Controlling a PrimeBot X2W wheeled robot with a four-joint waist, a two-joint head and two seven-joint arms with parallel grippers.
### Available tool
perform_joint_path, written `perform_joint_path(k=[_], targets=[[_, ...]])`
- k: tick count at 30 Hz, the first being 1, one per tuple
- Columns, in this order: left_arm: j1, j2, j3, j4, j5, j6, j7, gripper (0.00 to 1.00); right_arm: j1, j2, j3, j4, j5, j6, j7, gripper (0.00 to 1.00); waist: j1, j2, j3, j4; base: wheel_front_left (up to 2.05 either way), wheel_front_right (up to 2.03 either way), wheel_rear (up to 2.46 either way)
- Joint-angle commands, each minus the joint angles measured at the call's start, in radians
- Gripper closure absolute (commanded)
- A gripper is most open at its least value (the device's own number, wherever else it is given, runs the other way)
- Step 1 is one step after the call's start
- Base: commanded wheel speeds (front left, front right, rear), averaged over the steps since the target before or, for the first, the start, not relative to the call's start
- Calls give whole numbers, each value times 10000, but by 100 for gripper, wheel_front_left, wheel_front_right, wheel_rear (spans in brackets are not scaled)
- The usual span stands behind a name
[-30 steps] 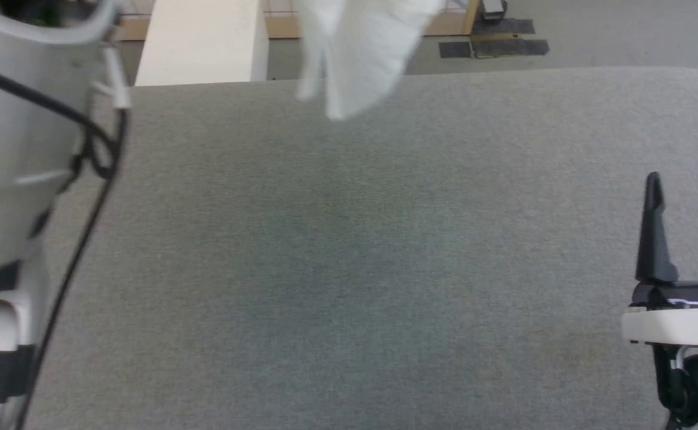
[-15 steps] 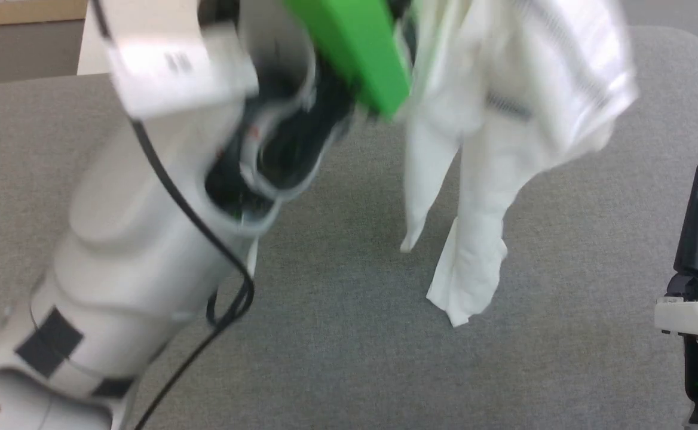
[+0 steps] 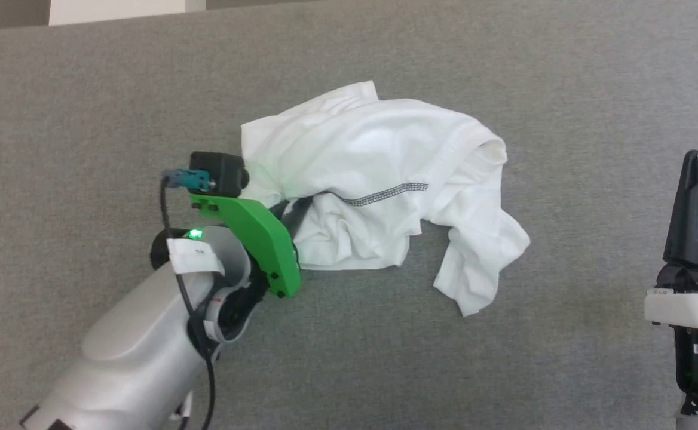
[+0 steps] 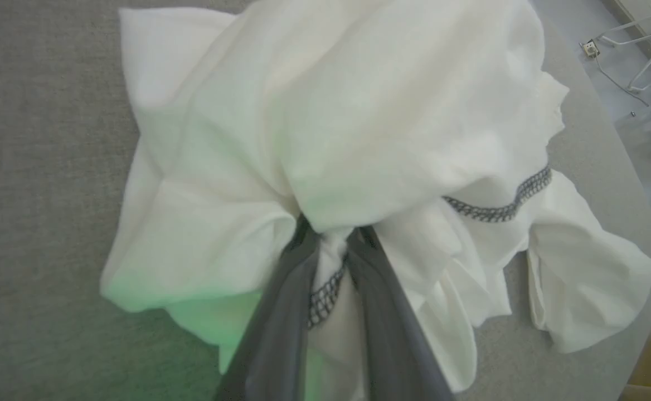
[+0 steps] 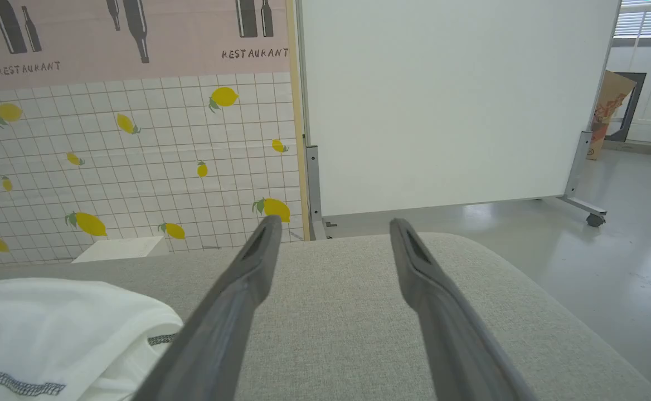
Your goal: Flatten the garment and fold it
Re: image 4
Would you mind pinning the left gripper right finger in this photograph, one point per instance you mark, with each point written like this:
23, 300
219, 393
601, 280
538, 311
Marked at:
392, 334

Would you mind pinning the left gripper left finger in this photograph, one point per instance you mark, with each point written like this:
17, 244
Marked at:
275, 334

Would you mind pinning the white long-sleeve shirt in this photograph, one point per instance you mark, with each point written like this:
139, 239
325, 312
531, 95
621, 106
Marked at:
359, 111

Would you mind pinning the floor power outlet box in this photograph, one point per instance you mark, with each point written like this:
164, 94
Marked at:
589, 49

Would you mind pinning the white folding drying rack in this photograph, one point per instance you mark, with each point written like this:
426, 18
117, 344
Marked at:
640, 88

